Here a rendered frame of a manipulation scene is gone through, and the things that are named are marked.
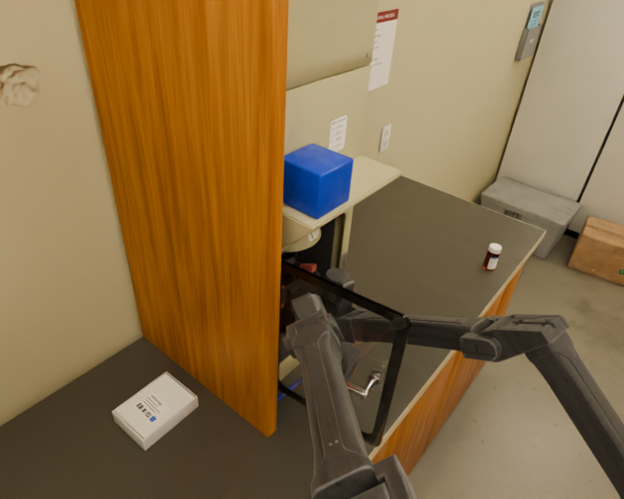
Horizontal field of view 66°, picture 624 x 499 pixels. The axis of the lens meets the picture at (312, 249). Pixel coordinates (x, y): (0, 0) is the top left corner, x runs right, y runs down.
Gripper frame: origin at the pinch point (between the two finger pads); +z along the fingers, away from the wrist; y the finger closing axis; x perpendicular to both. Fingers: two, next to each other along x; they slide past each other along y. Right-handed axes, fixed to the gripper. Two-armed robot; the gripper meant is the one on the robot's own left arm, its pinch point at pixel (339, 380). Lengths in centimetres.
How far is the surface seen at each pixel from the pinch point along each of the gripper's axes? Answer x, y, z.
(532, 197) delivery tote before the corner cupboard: -4, -228, 203
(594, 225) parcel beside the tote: 41, -223, 206
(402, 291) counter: -12, -47, 50
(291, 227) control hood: -14.9, -15.1, -25.3
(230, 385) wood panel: -26.6, 10.7, 13.5
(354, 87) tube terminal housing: -19, -47, -31
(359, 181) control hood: -12.4, -34.4, -18.4
